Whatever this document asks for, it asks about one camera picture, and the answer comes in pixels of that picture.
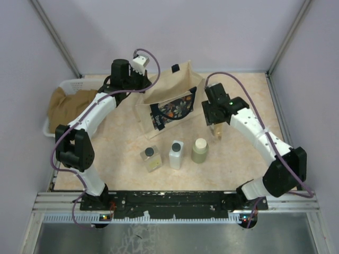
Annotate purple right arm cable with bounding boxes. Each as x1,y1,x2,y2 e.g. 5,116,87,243
203,71,315,230

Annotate white slotted cable duct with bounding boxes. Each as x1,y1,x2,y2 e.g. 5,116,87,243
42,212,249,224

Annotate brown cloth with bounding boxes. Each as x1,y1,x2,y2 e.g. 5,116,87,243
47,87,97,133

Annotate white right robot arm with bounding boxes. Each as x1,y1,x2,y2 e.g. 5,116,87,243
202,83,307,210

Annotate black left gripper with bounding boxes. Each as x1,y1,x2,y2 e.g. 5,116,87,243
123,66,151,94

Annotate white square bottle black cap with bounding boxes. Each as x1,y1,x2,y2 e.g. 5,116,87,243
169,140,184,170

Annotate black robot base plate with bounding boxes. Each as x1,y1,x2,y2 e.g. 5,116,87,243
80,190,268,220

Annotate aluminium frame rail left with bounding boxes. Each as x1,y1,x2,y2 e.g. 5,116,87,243
29,0,83,78

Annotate aluminium front frame rails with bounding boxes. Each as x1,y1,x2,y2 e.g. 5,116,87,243
32,192,320,213

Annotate clear square bottle black cap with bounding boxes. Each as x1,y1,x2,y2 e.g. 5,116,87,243
140,146,162,173

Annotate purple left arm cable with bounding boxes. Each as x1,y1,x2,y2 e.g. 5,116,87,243
50,48,161,230

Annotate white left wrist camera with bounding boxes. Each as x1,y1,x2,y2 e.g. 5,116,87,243
130,55,149,76

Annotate aluminium frame rail right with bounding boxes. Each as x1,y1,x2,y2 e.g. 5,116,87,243
266,0,313,77

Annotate olive green bottle cream cap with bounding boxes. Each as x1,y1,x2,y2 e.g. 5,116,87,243
191,138,209,164

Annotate cream canvas tote bag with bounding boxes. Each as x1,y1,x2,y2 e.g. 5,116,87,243
134,61,206,139

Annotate aluminium frame rail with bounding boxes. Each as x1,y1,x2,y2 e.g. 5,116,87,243
29,0,83,78
266,0,313,77

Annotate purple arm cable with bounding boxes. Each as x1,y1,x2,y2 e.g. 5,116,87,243
50,48,161,230
203,71,315,230

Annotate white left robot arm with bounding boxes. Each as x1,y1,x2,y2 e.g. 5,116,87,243
52,55,151,210

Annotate amber liquid clear bottle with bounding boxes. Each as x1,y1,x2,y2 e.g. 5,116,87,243
210,123,223,141

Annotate white plastic basket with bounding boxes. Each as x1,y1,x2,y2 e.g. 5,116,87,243
42,78,104,138

